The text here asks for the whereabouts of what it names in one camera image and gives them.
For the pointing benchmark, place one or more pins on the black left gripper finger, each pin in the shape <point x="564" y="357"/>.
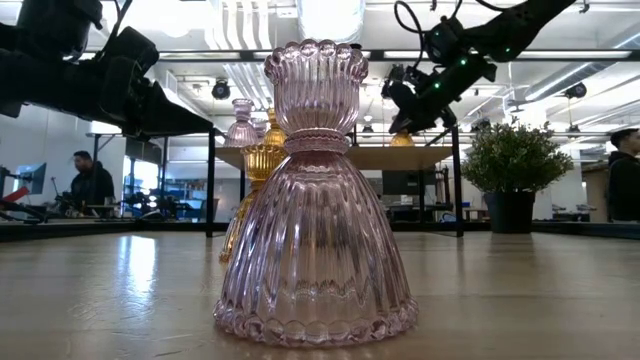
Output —
<point x="172" y="102"/>
<point x="170" y="125"/>

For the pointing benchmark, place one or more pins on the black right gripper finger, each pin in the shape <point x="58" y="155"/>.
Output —
<point x="444" y="114"/>
<point x="420" y="120"/>

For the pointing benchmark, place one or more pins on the pink ribbed glass candle holder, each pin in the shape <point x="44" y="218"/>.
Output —
<point x="260" y="129"/>
<point x="242" y="132"/>
<point x="315" y="250"/>

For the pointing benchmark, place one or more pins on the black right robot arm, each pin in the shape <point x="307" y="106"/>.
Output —
<point x="520" y="25"/>

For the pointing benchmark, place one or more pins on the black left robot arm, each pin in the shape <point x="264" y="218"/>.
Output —
<point x="50" y="75"/>

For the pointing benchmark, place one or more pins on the wooden shelf with black legs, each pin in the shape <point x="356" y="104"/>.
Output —
<point x="400" y="157"/>

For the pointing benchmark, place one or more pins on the black ceiling spotlight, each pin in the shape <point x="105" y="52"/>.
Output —
<point x="575" y="90"/>
<point x="220" y="90"/>

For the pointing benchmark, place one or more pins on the black background monitor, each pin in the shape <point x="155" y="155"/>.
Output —
<point x="405" y="182"/>

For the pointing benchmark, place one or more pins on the black overhead beam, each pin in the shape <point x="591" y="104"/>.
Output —
<point x="372" y="55"/>

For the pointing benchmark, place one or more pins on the potted green plant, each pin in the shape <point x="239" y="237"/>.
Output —
<point x="515" y="160"/>

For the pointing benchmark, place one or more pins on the person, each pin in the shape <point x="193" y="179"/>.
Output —
<point x="92" y="185"/>
<point x="625" y="180"/>

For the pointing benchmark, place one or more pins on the blue computer monitor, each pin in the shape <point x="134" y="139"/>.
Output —
<point x="35" y="177"/>

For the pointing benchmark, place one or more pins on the wooden cabinet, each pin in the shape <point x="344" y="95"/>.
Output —
<point x="596" y="195"/>

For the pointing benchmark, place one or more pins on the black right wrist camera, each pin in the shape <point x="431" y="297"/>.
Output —
<point x="445" y="40"/>

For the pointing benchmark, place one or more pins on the black aluminium table frame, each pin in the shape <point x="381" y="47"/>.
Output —
<point x="125" y="230"/>

